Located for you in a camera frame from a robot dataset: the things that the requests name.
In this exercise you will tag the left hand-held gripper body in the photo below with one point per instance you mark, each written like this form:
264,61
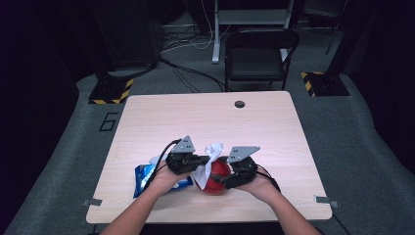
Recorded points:
181,161

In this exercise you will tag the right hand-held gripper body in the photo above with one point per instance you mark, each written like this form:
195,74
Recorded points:
243,169

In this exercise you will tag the small red basketball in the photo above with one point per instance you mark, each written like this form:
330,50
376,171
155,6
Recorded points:
215,189

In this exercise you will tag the white wet wipe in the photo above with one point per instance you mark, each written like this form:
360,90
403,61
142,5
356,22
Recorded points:
204,176

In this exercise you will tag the blue wet wipes pack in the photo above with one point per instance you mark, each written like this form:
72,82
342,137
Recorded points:
142,179

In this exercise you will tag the person's left hand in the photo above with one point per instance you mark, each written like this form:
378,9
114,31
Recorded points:
166,182

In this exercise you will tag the person's right hand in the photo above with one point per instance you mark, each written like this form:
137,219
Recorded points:
261,189

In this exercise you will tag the person's dark trousers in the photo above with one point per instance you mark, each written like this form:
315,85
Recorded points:
212,229

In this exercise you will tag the grey tape piece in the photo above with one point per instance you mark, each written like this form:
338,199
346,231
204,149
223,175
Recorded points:
326,200
91,202

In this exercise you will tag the black folding chair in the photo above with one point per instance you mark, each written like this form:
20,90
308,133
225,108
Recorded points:
256,63

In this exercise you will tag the black stand base striped edge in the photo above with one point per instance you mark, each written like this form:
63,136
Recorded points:
326,84
107,91

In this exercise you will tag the white metal desk frame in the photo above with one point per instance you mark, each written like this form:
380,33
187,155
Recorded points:
251,16

